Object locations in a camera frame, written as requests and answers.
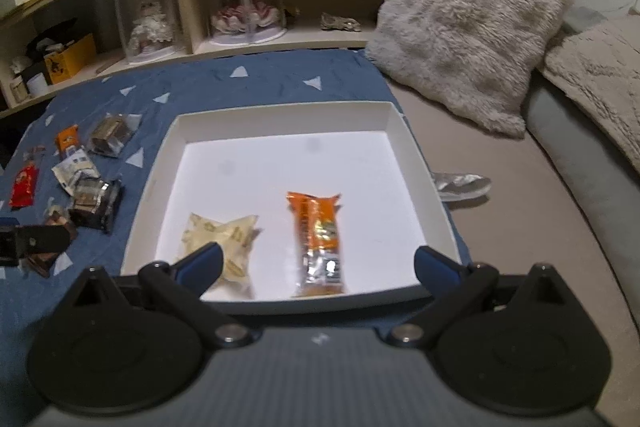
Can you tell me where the red snack packet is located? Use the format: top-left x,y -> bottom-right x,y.
9,162 -> 41,208

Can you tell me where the white cup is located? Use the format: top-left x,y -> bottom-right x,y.
26,74 -> 50,98

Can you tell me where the dark snack packet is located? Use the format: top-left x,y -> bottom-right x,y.
69,178 -> 123,234

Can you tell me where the clear case with doll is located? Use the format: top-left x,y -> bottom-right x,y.
114,0 -> 178,62

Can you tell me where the blue quilt with white triangles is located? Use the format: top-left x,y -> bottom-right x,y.
0,49 -> 471,427

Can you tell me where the long orange snack bar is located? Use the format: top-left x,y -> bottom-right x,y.
286,191 -> 347,299

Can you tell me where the silver foil wrapper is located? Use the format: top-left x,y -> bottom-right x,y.
430,172 -> 493,202

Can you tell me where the small brown snack packet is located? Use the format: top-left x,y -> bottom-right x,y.
45,204 -> 78,243
22,252 -> 58,278

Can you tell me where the clear packet with brown cake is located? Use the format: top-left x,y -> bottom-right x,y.
86,113 -> 142,158

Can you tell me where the cream snack packet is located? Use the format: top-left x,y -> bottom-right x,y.
180,212 -> 261,295

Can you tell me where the white cardboard box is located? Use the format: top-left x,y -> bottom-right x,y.
121,101 -> 462,303

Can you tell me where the yellow cardboard box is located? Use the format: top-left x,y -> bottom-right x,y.
44,34 -> 97,85

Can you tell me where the small grey ornament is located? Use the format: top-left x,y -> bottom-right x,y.
320,12 -> 362,32

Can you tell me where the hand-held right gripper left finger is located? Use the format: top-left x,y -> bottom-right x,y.
70,243 -> 251,350

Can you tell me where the beige textured throw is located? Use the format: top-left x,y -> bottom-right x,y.
537,14 -> 640,172

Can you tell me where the wooden shelf unit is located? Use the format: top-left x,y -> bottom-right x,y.
0,0 -> 401,118

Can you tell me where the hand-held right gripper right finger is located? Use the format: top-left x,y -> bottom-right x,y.
390,246 -> 577,350

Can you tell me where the fluffy beige pillow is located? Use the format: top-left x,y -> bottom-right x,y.
364,0 -> 577,138

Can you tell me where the grey bolster cushion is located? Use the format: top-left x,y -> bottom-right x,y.
520,67 -> 640,308

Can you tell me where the beige bed sheet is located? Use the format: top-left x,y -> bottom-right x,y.
385,67 -> 640,427

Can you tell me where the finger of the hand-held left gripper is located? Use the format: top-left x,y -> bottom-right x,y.
15,224 -> 72,258

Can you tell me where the black bag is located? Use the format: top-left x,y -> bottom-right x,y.
25,19 -> 78,58

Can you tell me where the white snack packet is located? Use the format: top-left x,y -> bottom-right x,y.
51,147 -> 98,195

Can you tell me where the orange snack packet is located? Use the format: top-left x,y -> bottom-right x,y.
55,126 -> 82,160

